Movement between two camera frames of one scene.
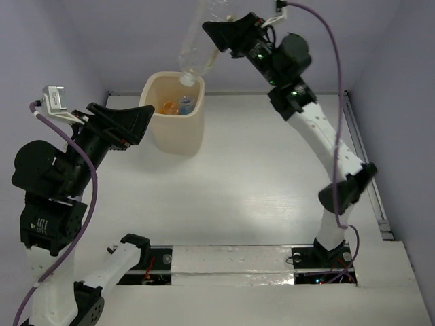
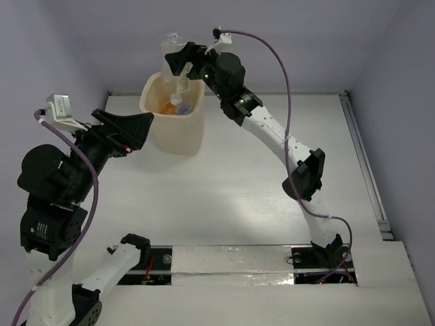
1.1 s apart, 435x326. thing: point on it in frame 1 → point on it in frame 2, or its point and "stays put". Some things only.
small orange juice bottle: x=169 y=108 stays put
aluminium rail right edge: x=381 y=215 stays put
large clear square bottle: x=199 y=51 → x=175 y=84
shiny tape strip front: x=232 y=265 stays put
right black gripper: x=237 y=35 → x=177 y=60
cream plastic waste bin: x=173 y=134 stays put
